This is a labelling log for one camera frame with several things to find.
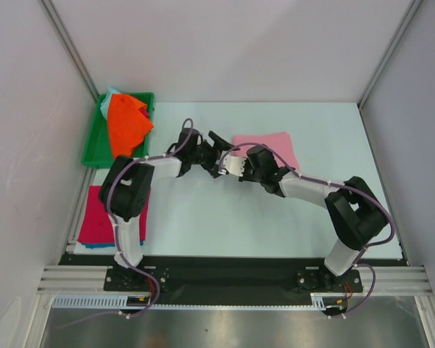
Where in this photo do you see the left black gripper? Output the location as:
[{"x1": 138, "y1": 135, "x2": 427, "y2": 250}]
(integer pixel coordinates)
[{"x1": 188, "y1": 132, "x2": 239, "y2": 178}]

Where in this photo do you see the pink t shirt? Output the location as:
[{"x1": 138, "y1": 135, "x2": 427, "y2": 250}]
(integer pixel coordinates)
[{"x1": 231, "y1": 132, "x2": 301, "y2": 170}]

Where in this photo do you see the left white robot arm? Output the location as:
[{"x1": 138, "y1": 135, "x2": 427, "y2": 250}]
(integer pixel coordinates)
[{"x1": 99, "y1": 128, "x2": 232, "y2": 290}]

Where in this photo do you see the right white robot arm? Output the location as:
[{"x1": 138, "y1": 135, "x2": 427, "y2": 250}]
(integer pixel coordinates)
[{"x1": 243, "y1": 142, "x2": 395, "y2": 291}]

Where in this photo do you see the magenta t shirt in bin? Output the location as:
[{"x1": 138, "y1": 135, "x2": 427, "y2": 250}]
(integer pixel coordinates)
[{"x1": 139, "y1": 108, "x2": 149, "y2": 119}]

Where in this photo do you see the orange t shirt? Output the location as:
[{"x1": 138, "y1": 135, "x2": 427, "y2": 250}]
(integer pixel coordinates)
[{"x1": 107, "y1": 94, "x2": 154, "y2": 159}]

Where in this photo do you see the light blue t shirt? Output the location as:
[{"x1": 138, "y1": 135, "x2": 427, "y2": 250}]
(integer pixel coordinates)
[{"x1": 99, "y1": 87, "x2": 120, "y2": 120}]

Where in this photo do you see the folded magenta t shirt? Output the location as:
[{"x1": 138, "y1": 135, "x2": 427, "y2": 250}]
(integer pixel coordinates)
[{"x1": 77, "y1": 184, "x2": 152, "y2": 246}]

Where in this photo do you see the folded blue t shirt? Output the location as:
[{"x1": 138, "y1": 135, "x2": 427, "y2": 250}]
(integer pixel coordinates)
[{"x1": 78, "y1": 240, "x2": 145, "y2": 249}]

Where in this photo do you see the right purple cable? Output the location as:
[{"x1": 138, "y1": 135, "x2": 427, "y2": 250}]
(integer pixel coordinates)
[{"x1": 219, "y1": 141, "x2": 395, "y2": 318}]

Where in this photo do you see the purple cable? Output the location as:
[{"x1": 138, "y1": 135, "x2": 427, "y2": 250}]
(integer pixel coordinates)
[
  {"x1": 219, "y1": 141, "x2": 395, "y2": 318},
  {"x1": 56, "y1": 118, "x2": 195, "y2": 329}
]

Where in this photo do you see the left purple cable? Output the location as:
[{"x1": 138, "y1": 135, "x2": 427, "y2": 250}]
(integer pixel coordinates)
[{"x1": 56, "y1": 118, "x2": 195, "y2": 329}]

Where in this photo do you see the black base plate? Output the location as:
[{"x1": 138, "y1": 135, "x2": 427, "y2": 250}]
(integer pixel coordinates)
[{"x1": 57, "y1": 253, "x2": 363, "y2": 306}]

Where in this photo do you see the slotted cable duct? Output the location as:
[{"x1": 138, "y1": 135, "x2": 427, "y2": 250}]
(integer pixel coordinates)
[{"x1": 52, "y1": 294, "x2": 346, "y2": 311}]

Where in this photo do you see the aluminium frame rail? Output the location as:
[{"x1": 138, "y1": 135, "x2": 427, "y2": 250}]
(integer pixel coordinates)
[{"x1": 37, "y1": 265, "x2": 433, "y2": 297}]

